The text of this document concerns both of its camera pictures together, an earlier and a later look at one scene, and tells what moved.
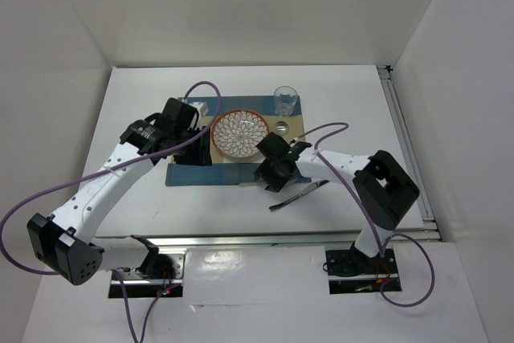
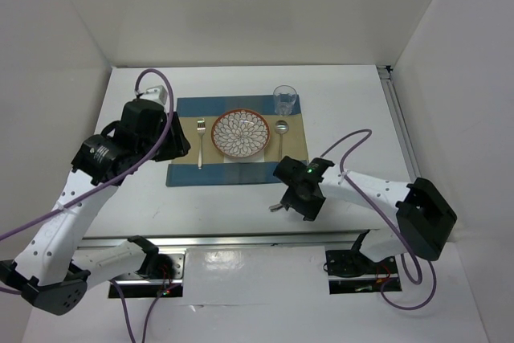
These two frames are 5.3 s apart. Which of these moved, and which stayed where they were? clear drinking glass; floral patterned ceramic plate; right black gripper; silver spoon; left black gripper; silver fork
Moved: left black gripper; silver fork; right black gripper
Stayed: silver spoon; clear drinking glass; floral patterned ceramic plate
